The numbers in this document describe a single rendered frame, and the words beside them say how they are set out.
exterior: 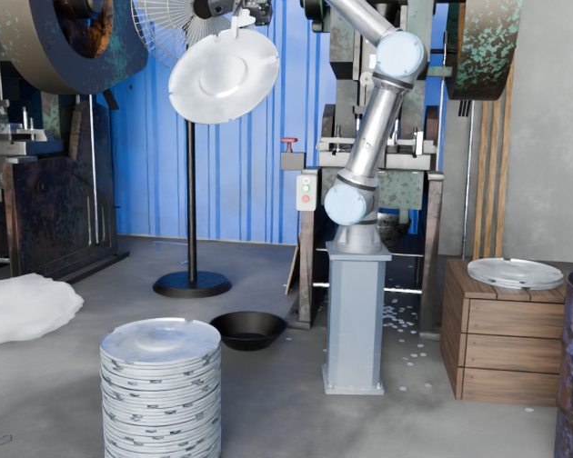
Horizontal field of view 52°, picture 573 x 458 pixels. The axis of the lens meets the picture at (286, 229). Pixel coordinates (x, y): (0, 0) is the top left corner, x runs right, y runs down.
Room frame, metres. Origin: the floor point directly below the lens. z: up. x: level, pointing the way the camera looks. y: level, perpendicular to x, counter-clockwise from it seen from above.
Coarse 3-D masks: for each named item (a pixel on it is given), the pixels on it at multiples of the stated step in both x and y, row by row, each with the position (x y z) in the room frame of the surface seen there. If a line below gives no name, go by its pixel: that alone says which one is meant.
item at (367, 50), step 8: (368, 48) 2.45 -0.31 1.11; (376, 48) 2.45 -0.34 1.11; (360, 56) 2.46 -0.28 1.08; (368, 56) 2.45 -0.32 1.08; (360, 64) 2.46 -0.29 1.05; (368, 64) 2.45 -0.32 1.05; (360, 72) 2.46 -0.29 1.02; (368, 72) 2.45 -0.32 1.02; (360, 80) 2.45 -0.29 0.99; (368, 80) 2.44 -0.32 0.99; (360, 88) 2.46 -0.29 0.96; (368, 88) 2.42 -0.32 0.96; (360, 96) 2.46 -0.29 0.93; (368, 96) 2.41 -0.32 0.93; (360, 104) 2.46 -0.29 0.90
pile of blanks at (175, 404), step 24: (192, 360) 1.28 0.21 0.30; (216, 360) 1.34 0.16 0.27; (120, 384) 1.25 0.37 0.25; (144, 384) 1.23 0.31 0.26; (168, 384) 1.24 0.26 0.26; (192, 384) 1.28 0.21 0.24; (216, 384) 1.35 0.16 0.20; (120, 408) 1.25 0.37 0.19; (144, 408) 1.25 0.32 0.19; (168, 408) 1.24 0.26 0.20; (192, 408) 1.27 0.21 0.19; (216, 408) 1.34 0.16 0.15; (120, 432) 1.25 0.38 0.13; (144, 432) 1.23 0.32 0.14; (168, 432) 1.24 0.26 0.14; (192, 432) 1.27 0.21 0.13; (216, 432) 1.35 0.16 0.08; (120, 456) 1.26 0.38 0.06; (144, 456) 1.23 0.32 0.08; (168, 456) 1.25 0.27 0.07; (192, 456) 1.28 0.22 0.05; (216, 456) 1.34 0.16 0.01
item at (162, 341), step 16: (144, 320) 1.50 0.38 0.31; (160, 320) 1.52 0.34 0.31; (176, 320) 1.52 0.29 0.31; (112, 336) 1.40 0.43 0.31; (128, 336) 1.40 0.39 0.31; (144, 336) 1.39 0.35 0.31; (160, 336) 1.39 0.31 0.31; (176, 336) 1.39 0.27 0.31; (192, 336) 1.41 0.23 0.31; (208, 336) 1.41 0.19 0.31; (112, 352) 1.30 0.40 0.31; (128, 352) 1.31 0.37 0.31; (144, 352) 1.31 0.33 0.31; (160, 352) 1.31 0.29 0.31; (176, 352) 1.31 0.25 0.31; (192, 352) 1.31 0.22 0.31; (208, 352) 1.31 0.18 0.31
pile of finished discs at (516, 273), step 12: (468, 264) 1.92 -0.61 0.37; (480, 264) 1.93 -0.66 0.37; (492, 264) 1.94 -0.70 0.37; (504, 264) 1.92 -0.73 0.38; (516, 264) 1.94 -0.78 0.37; (528, 264) 1.95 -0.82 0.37; (540, 264) 1.94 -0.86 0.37; (480, 276) 1.80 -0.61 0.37; (492, 276) 1.79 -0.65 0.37; (504, 276) 1.79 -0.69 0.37; (516, 276) 1.79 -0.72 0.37; (528, 276) 1.80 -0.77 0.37; (540, 276) 1.80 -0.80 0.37; (552, 276) 1.80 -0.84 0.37; (516, 288) 1.72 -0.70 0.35; (528, 288) 1.73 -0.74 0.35; (540, 288) 1.72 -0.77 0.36
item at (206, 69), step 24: (192, 48) 1.59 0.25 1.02; (216, 48) 1.57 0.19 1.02; (240, 48) 1.54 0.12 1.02; (264, 48) 1.52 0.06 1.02; (192, 72) 1.54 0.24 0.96; (216, 72) 1.51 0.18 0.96; (240, 72) 1.49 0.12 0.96; (264, 72) 1.47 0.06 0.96; (192, 96) 1.49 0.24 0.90; (216, 96) 1.47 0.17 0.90; (240, 96) 1.45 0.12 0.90; (264, 96) 1.42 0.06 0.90; (192, 120) 1.44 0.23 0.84; (216, 120) 1.42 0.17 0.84
